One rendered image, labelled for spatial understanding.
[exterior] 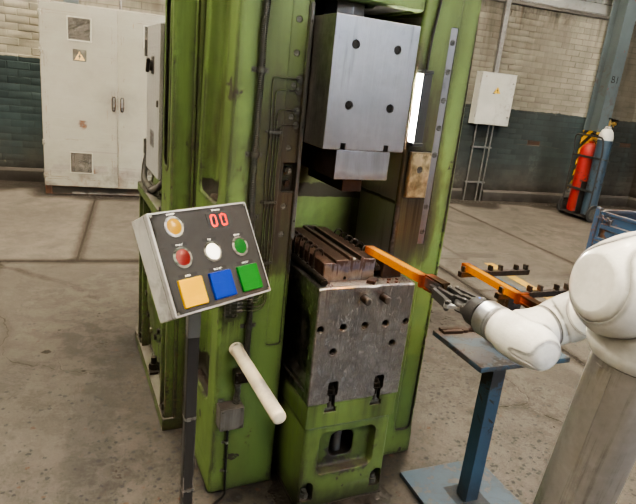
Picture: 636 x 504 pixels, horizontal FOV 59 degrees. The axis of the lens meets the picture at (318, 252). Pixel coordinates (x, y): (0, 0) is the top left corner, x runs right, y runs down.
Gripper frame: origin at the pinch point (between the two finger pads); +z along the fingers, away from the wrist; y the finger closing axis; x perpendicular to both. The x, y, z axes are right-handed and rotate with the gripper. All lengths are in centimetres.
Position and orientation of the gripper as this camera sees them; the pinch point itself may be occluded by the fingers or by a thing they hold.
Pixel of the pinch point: (435, 285)
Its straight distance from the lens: 157.7
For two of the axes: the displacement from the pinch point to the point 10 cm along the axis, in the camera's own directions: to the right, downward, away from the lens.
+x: 1.1, -9.5, -3.0
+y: 9.1, -0.3, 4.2
